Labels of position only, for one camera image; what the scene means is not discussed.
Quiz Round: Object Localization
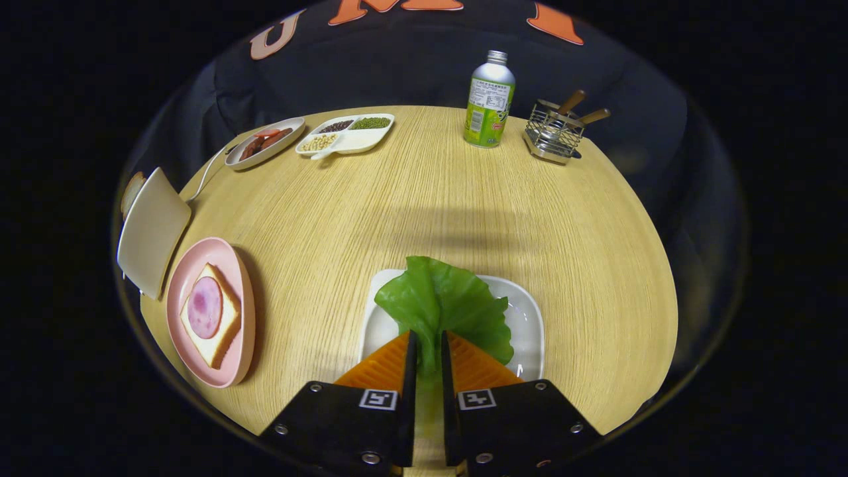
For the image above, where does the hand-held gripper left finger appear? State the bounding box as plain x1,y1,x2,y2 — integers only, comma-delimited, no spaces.
258,330,419,477

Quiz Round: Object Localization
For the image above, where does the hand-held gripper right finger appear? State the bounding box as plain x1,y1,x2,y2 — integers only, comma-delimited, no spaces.
440,330,605,477

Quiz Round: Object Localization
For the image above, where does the green lettuce leaf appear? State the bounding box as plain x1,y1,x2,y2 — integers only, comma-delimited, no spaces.
374,256,515,392

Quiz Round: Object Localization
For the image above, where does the toasted bread slice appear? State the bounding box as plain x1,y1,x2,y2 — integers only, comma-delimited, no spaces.
121,172,148,221

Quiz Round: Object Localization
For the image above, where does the white square plate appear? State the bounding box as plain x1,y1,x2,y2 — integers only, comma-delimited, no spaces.
358,268,546,383

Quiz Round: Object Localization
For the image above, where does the white bread slice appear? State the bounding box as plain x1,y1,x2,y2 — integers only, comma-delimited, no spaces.
180,263,242,370

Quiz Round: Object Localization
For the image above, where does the pink plate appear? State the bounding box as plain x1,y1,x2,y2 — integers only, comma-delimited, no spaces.
165,237,256,389

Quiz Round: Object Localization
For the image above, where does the pink ham slice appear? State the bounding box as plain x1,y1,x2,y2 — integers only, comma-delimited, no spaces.
187,276,224,340

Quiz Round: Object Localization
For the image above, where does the white divided dish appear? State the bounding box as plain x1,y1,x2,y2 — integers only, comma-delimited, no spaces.
295,113,396,161

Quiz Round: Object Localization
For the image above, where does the round beige plate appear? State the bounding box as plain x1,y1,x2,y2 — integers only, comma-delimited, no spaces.
225,117,307,171

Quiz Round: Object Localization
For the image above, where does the silver bottle with green label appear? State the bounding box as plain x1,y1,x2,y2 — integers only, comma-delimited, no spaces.
463,50,516,148

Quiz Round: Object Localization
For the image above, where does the white toaster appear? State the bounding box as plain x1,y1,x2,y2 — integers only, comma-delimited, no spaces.
117,167,192,300

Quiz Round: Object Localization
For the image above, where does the black backdrop cloth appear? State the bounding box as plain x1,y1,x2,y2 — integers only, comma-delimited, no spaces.
116,0,749,398

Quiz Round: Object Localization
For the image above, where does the metal wire utensil holder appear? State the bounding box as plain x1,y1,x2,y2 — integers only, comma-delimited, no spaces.
522,99,586,166

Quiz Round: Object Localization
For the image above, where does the white toaster cable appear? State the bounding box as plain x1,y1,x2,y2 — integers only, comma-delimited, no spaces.
185,142,233,203

